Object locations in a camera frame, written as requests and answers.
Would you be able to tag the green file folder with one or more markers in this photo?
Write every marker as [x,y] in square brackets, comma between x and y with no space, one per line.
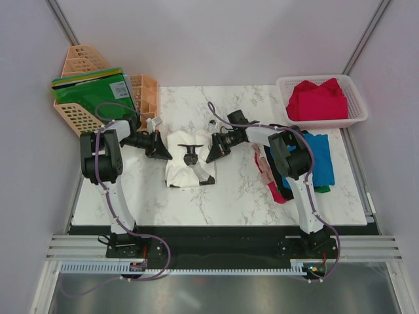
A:
[106,98]

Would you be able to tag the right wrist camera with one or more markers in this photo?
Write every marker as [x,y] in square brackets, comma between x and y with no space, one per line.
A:
[212,124]

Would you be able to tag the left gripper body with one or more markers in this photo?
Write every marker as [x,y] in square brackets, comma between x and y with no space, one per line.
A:
[146,142]

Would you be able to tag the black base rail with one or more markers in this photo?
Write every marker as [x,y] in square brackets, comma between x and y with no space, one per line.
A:
[228,247]

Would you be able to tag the white plastic basket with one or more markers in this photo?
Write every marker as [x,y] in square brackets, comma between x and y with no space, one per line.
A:
[357,111]

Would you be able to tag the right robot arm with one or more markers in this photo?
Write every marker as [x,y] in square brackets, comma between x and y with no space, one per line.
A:
[316,233]

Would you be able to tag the peach plastic file organizer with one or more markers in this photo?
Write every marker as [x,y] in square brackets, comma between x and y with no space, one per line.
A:
[83,59]

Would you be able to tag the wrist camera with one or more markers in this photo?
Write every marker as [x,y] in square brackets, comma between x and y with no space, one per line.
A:
[153,123]
[212,124]

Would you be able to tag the beige pink t shirt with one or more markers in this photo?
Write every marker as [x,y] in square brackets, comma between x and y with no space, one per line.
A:
[262,164]

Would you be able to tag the white t shirt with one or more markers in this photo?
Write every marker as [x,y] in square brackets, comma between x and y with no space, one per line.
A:
[188,167]

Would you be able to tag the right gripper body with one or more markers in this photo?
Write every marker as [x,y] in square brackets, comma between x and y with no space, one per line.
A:
[228,141]

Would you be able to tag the black t shirt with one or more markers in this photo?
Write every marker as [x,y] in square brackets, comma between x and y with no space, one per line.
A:
[300,162]

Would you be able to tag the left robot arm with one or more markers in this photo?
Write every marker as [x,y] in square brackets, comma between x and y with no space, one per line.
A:
[102,164]

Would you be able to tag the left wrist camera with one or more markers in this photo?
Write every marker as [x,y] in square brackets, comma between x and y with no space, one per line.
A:
[153,123]

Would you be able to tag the white slotted cable duct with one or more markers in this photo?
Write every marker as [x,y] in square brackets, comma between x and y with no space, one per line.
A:
[143,268]

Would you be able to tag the red t shirt in basket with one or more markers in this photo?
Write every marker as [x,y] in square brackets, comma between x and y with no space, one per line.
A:
[311,102]

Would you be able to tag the blue t shirt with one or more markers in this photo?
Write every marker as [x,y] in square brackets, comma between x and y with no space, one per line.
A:
[323,173]

